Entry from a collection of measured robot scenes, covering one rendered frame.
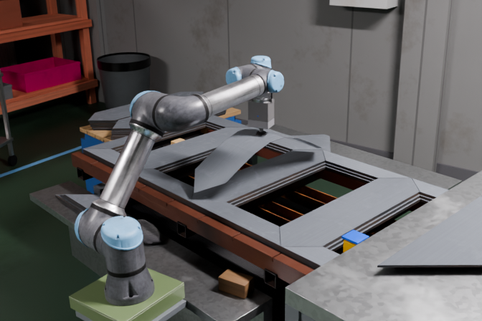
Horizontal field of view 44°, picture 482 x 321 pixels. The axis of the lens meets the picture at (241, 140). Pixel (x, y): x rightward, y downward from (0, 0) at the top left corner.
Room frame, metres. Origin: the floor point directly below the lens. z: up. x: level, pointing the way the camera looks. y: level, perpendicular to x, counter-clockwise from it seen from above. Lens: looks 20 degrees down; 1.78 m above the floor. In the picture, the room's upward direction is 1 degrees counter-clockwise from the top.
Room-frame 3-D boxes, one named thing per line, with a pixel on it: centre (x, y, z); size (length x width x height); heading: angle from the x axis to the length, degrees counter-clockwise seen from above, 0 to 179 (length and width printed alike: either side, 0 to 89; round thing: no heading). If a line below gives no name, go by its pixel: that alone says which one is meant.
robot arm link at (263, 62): (2.18, -0.08, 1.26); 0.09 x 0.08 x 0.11; 134
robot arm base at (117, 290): (1.56, 0.35, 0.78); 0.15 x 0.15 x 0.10
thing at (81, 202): (2.27, 0.64, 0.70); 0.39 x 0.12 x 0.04; 43
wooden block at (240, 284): (1.63, 0.02, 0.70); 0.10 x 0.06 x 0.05; 58
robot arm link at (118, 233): (1.57, 0.36, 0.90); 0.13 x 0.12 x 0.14; 44
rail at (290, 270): (1.93, 0.20, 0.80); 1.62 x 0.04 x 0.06; 43
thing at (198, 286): (1.99, 0.43, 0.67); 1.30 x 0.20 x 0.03; 43
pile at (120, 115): (3.11, 0.43, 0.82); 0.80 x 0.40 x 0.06; 133
